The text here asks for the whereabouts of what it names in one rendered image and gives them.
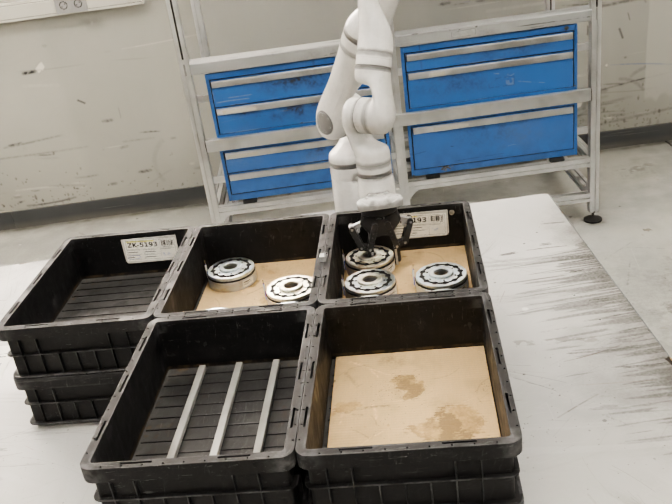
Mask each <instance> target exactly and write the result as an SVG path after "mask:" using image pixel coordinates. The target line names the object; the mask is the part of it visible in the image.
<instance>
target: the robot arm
mask: <svg viewBox="0 0 672 504"><path fill-rule="evenodd" d="M399 1H400V0H358V8H357V9H356V10H355V11H354V12H353V13H352V14H351V15H350V16H349V18H348V19H347V21H346V23H345V26H344V29H343V33H342V36H341V40H340V44H339V48H338V52H337V56H336V59H335V62H334V65H333V68H332V71H331V75H330V78H329V80H328V83H327V85H326V88H325V90H324V92H323V95H322V97H321V99H320V102H319V104H318V107H317V111H316V125H317V128H318V131H319V133H320V134H321V135H322V136H323V137H324V138H326V139H328V140H336V139H340V140H339V142H338V143H337V145H336V146H335V147H334V148H333V149H332V150H331V151H330V153H329V165H330V172H331V179H332V187H333V195H334V203H335V211H336V212H342V211H353V210H358V211H360V212H361V218H360V221H359V222H356V223H354V224H353V223H349V225H348V227H349V232H350V233H351V235H352V237H353V239H354V241H355V243H356V245H357V247H358V249H359V250H360V251H367V252H368V257H372V256H375V253H374V244H375V240H376V237H380V236H390V239H391V241H392V243H393V253H394V258H395V265H399V262H400V261H401V253H400V247H401V246H403V245H407V244H408V242H409V238H410V234H411V230H412V226H413V219H412V216H411V215H407V216H402V215H400V214H399V212H398V210H397V207H400V206H402V205H403V196H402V195H400V194H396V191H395V182H394V177H393V173H392V165H391V155H390V149H389V147H388V146H387V145H386V144H385V143H382V142H380V141H378V140H376V139H374V138H373V136H372V135H371V134H374V135H384V134H387V133H388V132H389V131H390V130H391V129H392V127H393V125H394V122H395V117H396V111H395V104H394V98H393V92H392V84H391V67H392V57H393V36H392V32H391V29H390V27H391V24H392V20H393V17H394V14H395V11H396V9H397V6H398V3H399ZM362 84H364V85H368V86H369V87H370V89H371V92H372V98H369V97H361V96H359V95H358V94H357V93H355V92H356V91H357V90H358V88H359V87H360V86H361V85H362ZM400 221H401V222H402V225H403V226H404V228H403V232H402V236H401V238H399V239H398V238H397V236H396V234H395V231H394V230H395V228H396V227H397V225H398V224H399V222H400ZM361 226H362V227H363V228H364V229H365V230H366V231H367V232H368V240H367V243H363V241H362V239H361V237H360V235H359V233H360V227H361Z"/></svg>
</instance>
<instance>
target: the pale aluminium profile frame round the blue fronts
mask: <svg viewBox="0 0 672 504"><path fill-rule="evenodd" d="M165 1H166V6H167V11H168V16H169V21H170V25H171V30H172V35H173V40H174V44H175V49H176V54H177V59H178V63H179V68H180V73H181V78H182V82H183V87H184V92H185V97H186V101H187V106H188V111H189V116H190V120H191V125H192V130H193V135H194V139H195V144H196V149H197V154H198V158H199V163H200V168H201V173H202V177H203V182H204V187H205V192H206V196H207V201H208V206H209V211H210V216H211V220H212V224H215V223H225V222H232V216H233V215H237V214H242V213H249V212H257V211H264V210H271V209H279V208H286V207H294V206H301V205H309V204H316V203H323V202H331V201H334V195H333V190H326V191H318V192H311V193H303V194H296V195H288V196H281V197H274V198H266V199H259V200H257V198H250V199H243V202H238V200H235V201H229V197H228V192H227V193H226V198H225V203H224V204H222V203H223V198H224V193H225V189H226V181H225V176H224V171H223V166H222V161H221V162H220V166H219V171H218V175H217V176H214V177H213V173H212V168H211V163H210V158H209V154H208V153H210V152H218V151H225V150H232V149H240V148H247V147H254V146H261V145H269V144H276V143H283V142H290V141H298V140H305V139H313V138H320V137H323V136H322V135H321V134H320V133H319V131H318V128H317V125H310V126H303V127H295V128H288V129H281V130H274V131H266V132H259V133H252V134H245V135H237V136H230V137H223V138H215V139H208V140H206V139H205V134H204V129H203V124H202V119H201V114H200V109H199V105H198V103H204V102H210V101H209V95H208V94H205V95H198V96H197V95H196V90H195V85H194V80H193V75H192V76H191V73H190V68H189V63H190V60H189V56H188V51H187V46H186V41H185V36H184V31H183V26H182V21H181V16H180V11H179V7H178V2H177V0H165ZM190 3H191V8H192V13H193V18H194V23H195V28H196V33H197V38H198V43H199V49H200V54H201V58H205V57H211V56H210V51H209V46H208V41H207V35H206V30H205V25H204V20H203V15H202V9H201V4H200V0H190ZM589 8H591V9H592V21H589V42H586V43H579V44H577V52H578V51H585V50H589V51H588V88H584V89H576V90H569V91H561V92H554V93H547V94H539V95H532V96H525V97H517V98H510V99H503V100H495V101H488V102H480V103H473V104H466V105H458V106H451V107H444V108H436V109H429V110H422V111H414V112H407V113H402V110H401V99H400V89H399V78H398V76H402V68H398V67H397V57H396V47H395V35H394V25H393V20H392V24H391V27H390V29H391V32H392V36H393V57H392V67H391V84H392V92H393V98H394V104H395V111H396V117H395V122H394V125H393V127H392V128H393V133H392V130H390V131H389V138H390V148H391V158H392V168H393V177H394V182H395V191H396V194H400V195H402V196H403V205H402V206H406V205H410V199H411V197H412V196H413V195H414V194H415V192H417V191H418V190H420V189H428V188H435V187H442V186H450V185H457V184H465V183H472V182H480V181H487V180H494V179H502V178H509V177H517V176H524V175H532V174H539V173H546V172H556V171H561V170H564V171H565V172H566V174H567V175H568V176H569V177H570V178H571V180H572V181H573V182H574V183H575V184H576V185H577V187H578V188H579V189H580V190H581V191H578V192H571V193H563V194H556V195H550V196H551V197H552V199H553V200H554V201H555V203H556V204H557V205H558V206H561V205H568V204H576V203H583V202H587V210H588V211H589V212H590V213H592V215H587V216H585V217H584V222H586V223H590V224H596V223H600V222H601V221H602V217H601V216H599V215H594V213H595V212H599V160H600V91H601V23H602V0H589ZM596 8H598V20H596ZM183 65H185V68H186V73H187V76H185V73H184V68H183ZM586 101H588V126H584V127H577V153H578V154H579V155H580V156H578V157H571V158H568V157H567V156H561V157H554V158H547V161H541V162H533V163H526V164H519V165H511V166H504V167H496V168H489V169H482V170H474V171H467V172H459V173H452V174H444V175H440V173H435V174H428V175H426V177H422V178H415V179H408V174H407V172H409V171H411V163H410V162H406V158H409V157H410V152H409V150H406V151H405V142H404V141H408V131H403V126H409V125H417V124H424V123H432V122H439V121H446V120H454V119H461V118H468V117H476V116H483V115H490V114H498V113H505V112H513V111H520V110H527V109H535V108H542V107H549V106H557V105H564V104H572V103H579V102H586ZM587 133H588V145H587V144H586V143H585V142H584V141H583V140H582V139H581V138H580V137H579V136H578V135H579V134H587ZM584 167H587V171H588V176H587V178H586V177H585V176H584V175H583V174H582V173H581V172H580V171H579V169H578V168H584Z"/></svg>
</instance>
